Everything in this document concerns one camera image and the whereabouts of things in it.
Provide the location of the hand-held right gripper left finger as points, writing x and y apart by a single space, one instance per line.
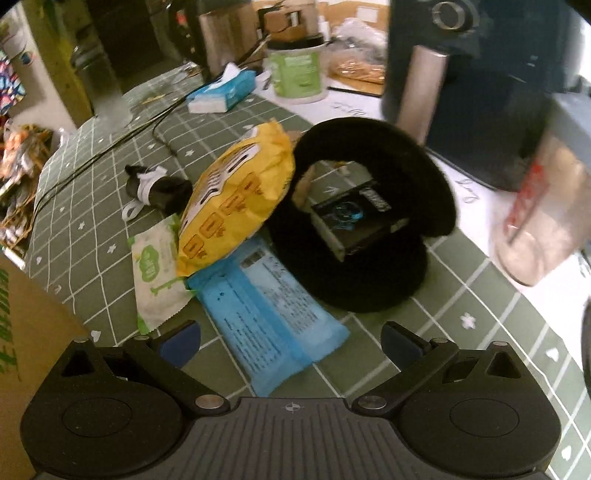
182 344

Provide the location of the black earmuffs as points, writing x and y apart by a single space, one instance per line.
369 277

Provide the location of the small brown cardboard box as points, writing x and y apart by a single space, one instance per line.
281 23

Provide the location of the green checked tablecloth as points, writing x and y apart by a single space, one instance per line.
92 240

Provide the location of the clear plastic bottle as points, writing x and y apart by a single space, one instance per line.
104 97

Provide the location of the clear bag of bread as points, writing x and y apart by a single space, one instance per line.
358 69

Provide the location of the white tub with green label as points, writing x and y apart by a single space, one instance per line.
295 74

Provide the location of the blue wipes packet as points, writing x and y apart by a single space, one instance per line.
268 318

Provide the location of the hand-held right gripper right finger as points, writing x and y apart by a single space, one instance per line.
399 344

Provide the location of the blue tissue pack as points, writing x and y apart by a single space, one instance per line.
231 90

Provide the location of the green white wet wipe packet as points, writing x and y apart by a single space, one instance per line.
152 277

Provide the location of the clear shaker bottle grey lid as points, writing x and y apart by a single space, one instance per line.
540 207

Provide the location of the small black box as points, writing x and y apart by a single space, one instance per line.
355 221

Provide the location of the large cardboard box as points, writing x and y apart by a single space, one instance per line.
32 346

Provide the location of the yellow snack bag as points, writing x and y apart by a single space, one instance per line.
231 194

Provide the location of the dark blue air fryer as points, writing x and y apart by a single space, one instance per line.
485 115

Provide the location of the white printed tablecloth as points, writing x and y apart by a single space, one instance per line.
471 217

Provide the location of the pile of colourful packets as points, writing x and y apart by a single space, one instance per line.
18 184

